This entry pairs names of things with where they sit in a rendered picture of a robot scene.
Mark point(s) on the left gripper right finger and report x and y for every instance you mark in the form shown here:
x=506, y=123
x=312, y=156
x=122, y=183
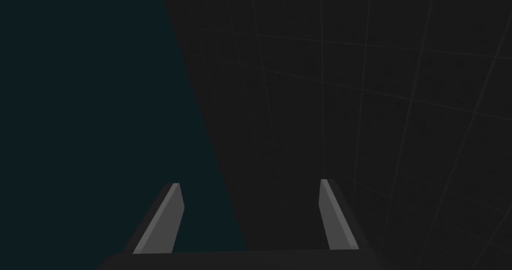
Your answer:
x=338, y=222

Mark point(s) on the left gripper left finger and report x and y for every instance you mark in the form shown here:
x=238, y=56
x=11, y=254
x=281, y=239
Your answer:
x=162, y=226

